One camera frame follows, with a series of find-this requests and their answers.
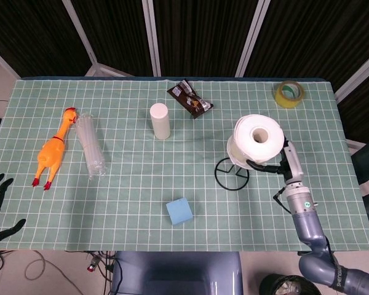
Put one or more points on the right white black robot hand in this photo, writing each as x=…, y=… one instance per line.
x=293, y=166

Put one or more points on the white paper towel roll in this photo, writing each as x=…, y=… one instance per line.
x=249, y=144

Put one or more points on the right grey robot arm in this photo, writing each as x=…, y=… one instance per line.
x=307, y=224

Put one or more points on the green grid tablecloth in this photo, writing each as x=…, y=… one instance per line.
x=141, y=184

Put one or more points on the yellow packing tape roll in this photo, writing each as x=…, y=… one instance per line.
x=281, y=99

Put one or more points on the orange rubber chicken toy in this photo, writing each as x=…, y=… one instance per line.
x=50, y=153

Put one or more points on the dark folding screen panel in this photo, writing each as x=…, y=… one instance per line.
x=34, y=30
x=363, y=116
x=310, y=37
x=120, y=30
x=203, y=30

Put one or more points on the clear plastic straws bundle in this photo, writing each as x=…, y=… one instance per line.
x=90, y=144

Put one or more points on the black trash bin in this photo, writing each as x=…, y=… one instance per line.
x=270, y=285

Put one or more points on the brown snack packet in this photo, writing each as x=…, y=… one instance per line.
x=189, y=99

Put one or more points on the light blue foam cube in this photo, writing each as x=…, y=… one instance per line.
x=179, y=212

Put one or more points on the white cylindrical bottle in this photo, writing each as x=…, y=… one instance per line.
x=160, y=123

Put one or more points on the blue-grey robot torso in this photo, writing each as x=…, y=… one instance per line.
x=178, y=270

